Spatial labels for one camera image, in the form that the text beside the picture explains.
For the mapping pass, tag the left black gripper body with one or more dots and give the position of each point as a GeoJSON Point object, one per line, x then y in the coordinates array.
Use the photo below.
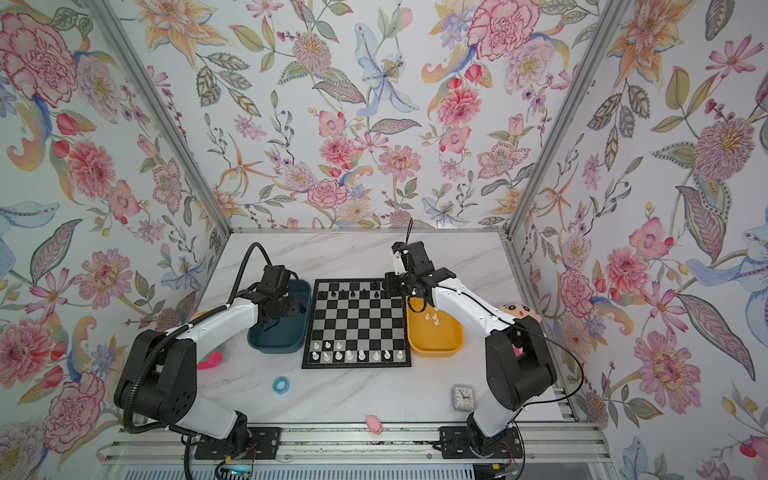
{"type": "Point", "coordinates": [284, 307]}

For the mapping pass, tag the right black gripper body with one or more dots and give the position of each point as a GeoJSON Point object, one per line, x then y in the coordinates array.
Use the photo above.
{"type": "Point", "coordinates": [395, 284]}

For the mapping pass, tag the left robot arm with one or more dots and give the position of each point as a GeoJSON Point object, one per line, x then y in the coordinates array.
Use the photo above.
{"type": "Point", "coordinates": [158, 387]}

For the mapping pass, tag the teal plastic tray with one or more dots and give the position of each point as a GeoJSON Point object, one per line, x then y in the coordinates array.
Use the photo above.
{"type": "Point", "coordinates": [286, 335]}

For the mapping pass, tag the yellow plastic tray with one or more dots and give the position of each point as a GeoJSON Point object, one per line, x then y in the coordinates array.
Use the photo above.
{"type": "Point", "coordinates": [432, 333]}

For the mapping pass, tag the black white chessboard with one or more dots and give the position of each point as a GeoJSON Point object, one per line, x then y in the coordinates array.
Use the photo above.
{"type": "Point", "coordinates": [366, 326]}

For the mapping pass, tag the yellow white plush toy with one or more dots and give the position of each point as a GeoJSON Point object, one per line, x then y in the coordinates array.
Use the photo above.
{"type": "Point", "coordinates": [211, 360]}

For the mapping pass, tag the pink plush doll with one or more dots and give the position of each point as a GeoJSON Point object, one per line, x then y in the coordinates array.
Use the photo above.
{"type": "Point", "coordinates": [520, 311]}

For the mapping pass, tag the small white clock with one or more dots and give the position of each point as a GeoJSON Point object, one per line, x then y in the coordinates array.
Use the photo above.
{"type": "Point", "coordinates": [463, 397]}

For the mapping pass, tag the pink eraser toy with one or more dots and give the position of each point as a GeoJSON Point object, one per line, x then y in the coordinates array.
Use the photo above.
{"type": "Point", "coordinates": [374, 425]}

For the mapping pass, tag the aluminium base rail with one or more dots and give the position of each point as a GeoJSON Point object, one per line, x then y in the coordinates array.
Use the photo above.
{"type": "Point", "coordinates": [353, 443]}

